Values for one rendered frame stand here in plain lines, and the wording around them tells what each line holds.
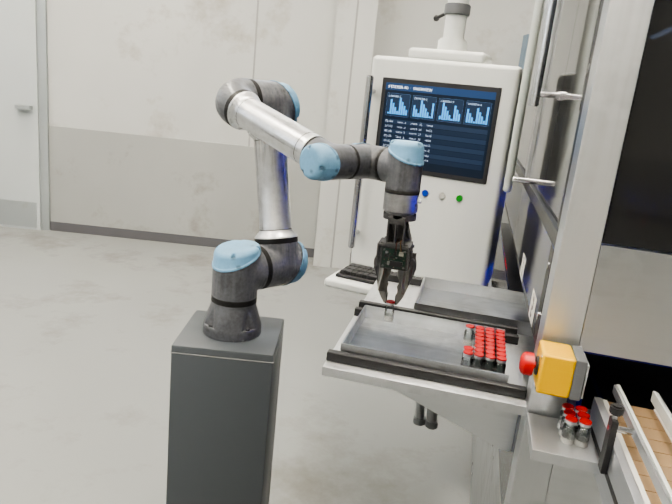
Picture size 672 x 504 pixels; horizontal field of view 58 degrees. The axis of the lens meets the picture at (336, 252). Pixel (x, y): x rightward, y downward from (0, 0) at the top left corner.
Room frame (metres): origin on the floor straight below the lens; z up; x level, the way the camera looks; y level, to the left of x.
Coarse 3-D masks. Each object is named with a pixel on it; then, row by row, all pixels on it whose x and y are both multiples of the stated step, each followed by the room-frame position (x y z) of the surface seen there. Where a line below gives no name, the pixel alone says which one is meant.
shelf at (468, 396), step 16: (416, 288) 1.72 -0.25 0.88; (400, 304) 1.56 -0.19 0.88; (352, 320) 1.40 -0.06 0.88; (528, 336) 1.42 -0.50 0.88; (512, 352) 1.30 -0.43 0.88; (336, 368) 1.12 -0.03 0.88; (352, 368) 1.13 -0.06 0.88; (512, 368) 1.21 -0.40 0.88; (368, 384) 1.11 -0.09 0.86; (384, 384) 1.10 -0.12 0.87; (400, 384) 1.09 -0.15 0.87; (416, 384) 1.09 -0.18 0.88; (432, 384) 1.10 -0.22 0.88; (448, 384) 1.10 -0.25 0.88; (448, 400) 1.07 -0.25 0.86; (464, 400) 1.07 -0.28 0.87; (480, 400) 1.06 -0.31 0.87; (496, 400) 1.06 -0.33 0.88; (512, 400) 1.06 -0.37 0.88
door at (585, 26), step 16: (592, 0) 1.30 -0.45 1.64; (576, 16) 1.51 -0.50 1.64; (592, 16) 1.25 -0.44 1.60; (576, 32) 1.45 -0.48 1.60; (592, 32) 1.21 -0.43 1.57; (576, 48) 1.40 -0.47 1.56; (576, 64) 1.35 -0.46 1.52; (576, 80) 1.30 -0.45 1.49; (576, 96) 1.26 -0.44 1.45; (560, 112) 1.47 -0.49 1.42; (576, 112) 1.22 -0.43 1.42; (560, 128) 1.41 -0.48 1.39; (560, 144) 1.36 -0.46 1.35; (560, 160) 1.31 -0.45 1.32; (560, 176) 1.26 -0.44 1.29; (544, 192) 1.48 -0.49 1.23; (560, 192) 1.22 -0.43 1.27
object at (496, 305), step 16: (432, 288) 1.72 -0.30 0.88; (448, 288) 1.71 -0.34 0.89; (464, 288) 1.71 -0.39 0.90; (480, 288) 1.70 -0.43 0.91; (496, 288) 1.69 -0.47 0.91; (416, 304) 1.48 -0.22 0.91; (432, 304) 1.58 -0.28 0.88; (448, 304) 1.59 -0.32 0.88; (464, 304) 1.61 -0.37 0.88; (480, 304) 1.62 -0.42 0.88; (496, 304) 1.64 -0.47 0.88; (512, 304) 1.65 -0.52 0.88; (496, 320) 1.44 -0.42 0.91; (512, 320) 1.43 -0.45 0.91; (528, 320) 1.53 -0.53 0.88
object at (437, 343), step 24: (360, 312) 1.37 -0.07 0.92; (408, 312) 1.40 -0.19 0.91; (360, 336) 1.30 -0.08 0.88; (384, 336) 1.31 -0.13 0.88; (408, 336) 1.33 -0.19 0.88; (432, 336) 1.34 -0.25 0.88; (456, 336) 1.36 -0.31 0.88; (408, 360) 1.14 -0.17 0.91; (432, 360) 1.13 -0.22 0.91; (456, 360) 1.22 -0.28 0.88
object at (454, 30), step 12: (456, 0) 2.14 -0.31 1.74; (468, 0) 2.15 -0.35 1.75; (444, 12) 2.17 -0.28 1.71; (456, 12) 2.13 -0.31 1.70; (468, 12) 2.15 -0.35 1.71; (456, 24) 2.14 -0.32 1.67; (444, 36) 2.16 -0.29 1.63; (456, 36) 2.14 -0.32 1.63; (444, 48) 2.13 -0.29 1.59; (456, 48) 2.12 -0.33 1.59
